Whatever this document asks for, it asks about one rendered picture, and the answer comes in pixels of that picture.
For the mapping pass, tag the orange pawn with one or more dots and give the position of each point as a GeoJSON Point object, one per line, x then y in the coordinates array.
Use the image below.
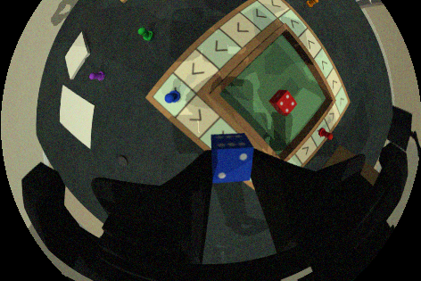
{"type": "Point", "coordinates": [311, 3]}

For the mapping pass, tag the red die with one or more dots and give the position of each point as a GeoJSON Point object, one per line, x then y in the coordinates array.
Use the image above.
{"type": "Point", "coordinates": [283, 102]}

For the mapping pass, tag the green pawn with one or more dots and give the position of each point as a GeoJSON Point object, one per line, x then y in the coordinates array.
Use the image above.
{"type": "Point", "coordinates": [148, 35]}

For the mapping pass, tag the blue die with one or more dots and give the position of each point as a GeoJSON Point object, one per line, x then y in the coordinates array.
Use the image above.
{"type": "Point", "coordinates": [232, 157]}

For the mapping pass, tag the purple pawn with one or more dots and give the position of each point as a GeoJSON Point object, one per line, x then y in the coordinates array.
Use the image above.
{"type": "Point", "coordinates": [99, 75]}

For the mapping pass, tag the red pawn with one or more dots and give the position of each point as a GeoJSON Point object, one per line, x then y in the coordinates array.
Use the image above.
{"type": "Point", "coordinates": [325, 134]}

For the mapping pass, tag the dark blue pawn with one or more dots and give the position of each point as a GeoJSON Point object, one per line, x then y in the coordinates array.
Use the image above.
{"type": "Point", "coordinates": [174, 96]}

